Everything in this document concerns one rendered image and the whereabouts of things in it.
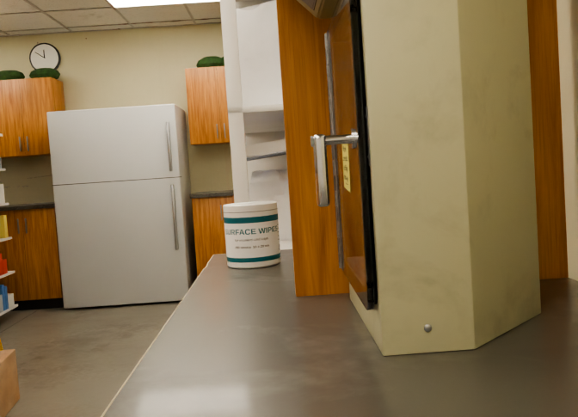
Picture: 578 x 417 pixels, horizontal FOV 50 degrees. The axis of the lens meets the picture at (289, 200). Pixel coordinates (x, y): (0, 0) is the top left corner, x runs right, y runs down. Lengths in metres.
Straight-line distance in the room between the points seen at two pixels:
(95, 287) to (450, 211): 5.31
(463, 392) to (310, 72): 0.64
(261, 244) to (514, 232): 0.72
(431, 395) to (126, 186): 5.23
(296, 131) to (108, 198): 4.77
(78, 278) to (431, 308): 5.32
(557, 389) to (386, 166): 0.29
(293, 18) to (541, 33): 0.43
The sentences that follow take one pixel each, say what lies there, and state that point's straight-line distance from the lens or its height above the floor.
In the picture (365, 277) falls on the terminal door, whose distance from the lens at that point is 0.75.
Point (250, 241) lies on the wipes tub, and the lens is 1.44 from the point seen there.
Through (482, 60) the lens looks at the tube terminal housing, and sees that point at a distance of 0.81.
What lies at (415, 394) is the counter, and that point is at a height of 0.94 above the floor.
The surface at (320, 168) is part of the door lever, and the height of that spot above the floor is 1.17.
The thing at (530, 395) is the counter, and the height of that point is 0.94.
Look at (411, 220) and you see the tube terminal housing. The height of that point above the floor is 1.10.
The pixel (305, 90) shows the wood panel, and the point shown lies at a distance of 1.10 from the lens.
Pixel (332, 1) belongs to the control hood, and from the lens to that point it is 0.96.
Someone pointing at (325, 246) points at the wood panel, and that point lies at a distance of 1.10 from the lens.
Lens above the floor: 1.17
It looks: 3 degrees down
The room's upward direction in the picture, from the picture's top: 4 degrees counter-clockwise
